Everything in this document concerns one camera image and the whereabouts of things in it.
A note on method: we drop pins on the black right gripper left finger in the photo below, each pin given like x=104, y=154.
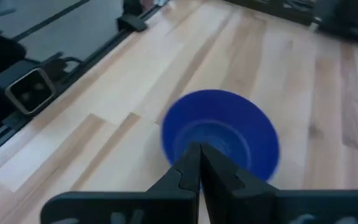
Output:
x=179, y=193

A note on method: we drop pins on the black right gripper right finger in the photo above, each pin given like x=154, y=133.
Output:
x=235, y=199

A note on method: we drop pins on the blue plastic mini bowl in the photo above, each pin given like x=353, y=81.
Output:
x=222, y=118

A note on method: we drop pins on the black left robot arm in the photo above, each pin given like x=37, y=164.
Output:
x=343, y=18

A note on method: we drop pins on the black aluminium table frame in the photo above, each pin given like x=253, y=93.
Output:
x=104, y=49

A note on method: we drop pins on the black frame bracket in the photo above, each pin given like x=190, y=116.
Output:
x=132, y=23

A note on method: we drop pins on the black table-level camera box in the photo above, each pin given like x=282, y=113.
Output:
x=31, y=91

